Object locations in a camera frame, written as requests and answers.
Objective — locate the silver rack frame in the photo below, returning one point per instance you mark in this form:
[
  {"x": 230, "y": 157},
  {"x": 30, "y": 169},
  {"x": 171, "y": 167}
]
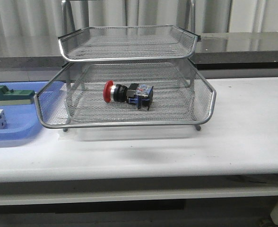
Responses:
[{"x": 68, "y": 19}]

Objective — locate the green electrical module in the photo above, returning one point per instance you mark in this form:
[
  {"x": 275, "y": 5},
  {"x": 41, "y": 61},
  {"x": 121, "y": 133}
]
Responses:
[{"x": 15, "y": 97}]

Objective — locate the red emergency stop button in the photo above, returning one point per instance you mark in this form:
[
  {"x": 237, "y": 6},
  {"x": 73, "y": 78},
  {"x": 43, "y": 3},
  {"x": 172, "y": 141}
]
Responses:
[{"x": 140, "y": 95}]

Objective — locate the grey stone counter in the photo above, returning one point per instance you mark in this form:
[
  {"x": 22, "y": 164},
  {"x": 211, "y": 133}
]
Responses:
[{"x": 218, "y": 56}]

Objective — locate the mesh tray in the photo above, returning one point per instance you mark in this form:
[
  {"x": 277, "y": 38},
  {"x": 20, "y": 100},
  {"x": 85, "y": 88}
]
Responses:
[
  {"x": 74, "y": 97},
  {"x": 123, "y": 43}
]

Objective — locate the blue plastic tray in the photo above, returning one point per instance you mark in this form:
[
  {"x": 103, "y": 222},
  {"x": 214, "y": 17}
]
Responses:
[{"x": 22, "y": 120}]

